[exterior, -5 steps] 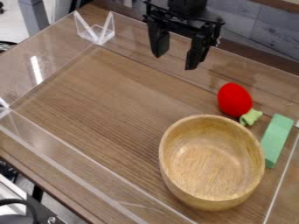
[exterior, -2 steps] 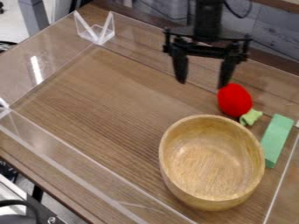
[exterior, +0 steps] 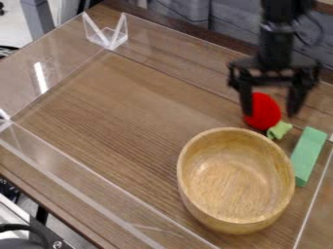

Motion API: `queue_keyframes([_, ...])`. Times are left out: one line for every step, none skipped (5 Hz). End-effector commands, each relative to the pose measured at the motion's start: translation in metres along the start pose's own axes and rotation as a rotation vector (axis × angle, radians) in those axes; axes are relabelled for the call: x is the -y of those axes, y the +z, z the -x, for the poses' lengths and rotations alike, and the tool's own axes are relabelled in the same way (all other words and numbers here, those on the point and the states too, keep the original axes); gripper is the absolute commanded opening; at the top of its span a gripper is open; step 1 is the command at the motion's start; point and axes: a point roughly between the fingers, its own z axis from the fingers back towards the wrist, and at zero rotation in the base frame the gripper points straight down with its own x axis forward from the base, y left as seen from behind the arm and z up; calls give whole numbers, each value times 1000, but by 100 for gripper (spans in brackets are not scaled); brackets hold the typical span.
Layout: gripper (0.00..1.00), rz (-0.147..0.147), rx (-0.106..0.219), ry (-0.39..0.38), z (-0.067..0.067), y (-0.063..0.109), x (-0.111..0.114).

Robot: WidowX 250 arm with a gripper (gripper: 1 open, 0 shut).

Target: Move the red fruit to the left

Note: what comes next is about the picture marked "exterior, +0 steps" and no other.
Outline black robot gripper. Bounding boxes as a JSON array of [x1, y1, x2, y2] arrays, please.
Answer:
[[228, 57, 323, 118]]

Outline red plush strawberry green leaf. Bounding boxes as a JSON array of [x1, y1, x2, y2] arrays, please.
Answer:
[[244, 92, 293, 140]]

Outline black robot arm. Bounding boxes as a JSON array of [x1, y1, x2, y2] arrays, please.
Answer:
[[228, 0, 323, 117]]

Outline green rectangular block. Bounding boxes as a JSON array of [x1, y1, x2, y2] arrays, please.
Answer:
[[290, 126, 328, 187]]

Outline wooden bowl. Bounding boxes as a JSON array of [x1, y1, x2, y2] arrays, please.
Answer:
[[177, 127, 296, 234]]

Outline clear acrylic tray walls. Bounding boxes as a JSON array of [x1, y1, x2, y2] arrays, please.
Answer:
[[0, 6, 333, 249]]

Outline clear acrylic corner bracket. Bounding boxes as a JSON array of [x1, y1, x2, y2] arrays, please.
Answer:
[[82, 12, 129, 51]]

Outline black cable bottom left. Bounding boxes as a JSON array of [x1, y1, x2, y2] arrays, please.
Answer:
[[0, 220, 44, 249]]

